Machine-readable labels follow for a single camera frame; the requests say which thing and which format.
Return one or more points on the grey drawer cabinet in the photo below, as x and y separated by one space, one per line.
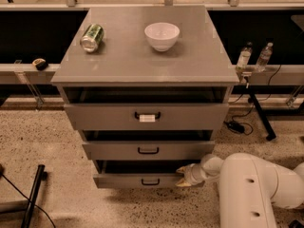
127 70

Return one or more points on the white ceramic bowl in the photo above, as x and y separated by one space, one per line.
161 36

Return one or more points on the grey top drawer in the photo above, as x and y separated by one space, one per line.
146 116

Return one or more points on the grey bottom drawer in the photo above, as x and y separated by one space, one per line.
138 174

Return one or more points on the left clear water bottle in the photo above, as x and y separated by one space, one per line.
244 56

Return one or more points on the yellow black tape measure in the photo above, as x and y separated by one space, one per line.
40 64

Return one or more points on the black pole left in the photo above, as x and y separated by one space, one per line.
41 174

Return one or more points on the clear water bottle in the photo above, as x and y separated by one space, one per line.
244 56
264 57

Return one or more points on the green soda can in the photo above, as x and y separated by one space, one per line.
92 38

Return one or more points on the grey drawer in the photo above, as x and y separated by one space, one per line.
146 116
138 174
148 151

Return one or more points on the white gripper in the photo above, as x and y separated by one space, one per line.
190 175

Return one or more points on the right clear water bottle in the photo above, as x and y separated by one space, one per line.
264 57

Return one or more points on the black stand leg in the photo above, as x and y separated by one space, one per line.
271 134

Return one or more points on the grey middle drawer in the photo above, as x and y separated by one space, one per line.
148 151

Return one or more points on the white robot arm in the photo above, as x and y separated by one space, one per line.
249 188

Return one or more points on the black power adapter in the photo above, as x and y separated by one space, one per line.
236 127

